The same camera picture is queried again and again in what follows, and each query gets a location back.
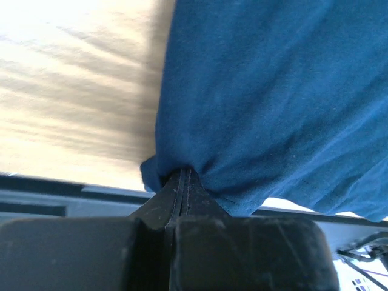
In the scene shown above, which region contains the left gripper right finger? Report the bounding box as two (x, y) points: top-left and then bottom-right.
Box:
(169, 170), (340, 290)

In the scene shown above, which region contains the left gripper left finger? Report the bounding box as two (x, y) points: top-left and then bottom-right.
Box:
(1, 174), (179, 290)

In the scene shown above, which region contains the navy tank top maroon trim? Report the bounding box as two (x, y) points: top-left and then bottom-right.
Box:
(141, 1), (387, 221)

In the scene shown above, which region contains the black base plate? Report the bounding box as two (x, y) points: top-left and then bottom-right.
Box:
(1, 171), (387, 290)

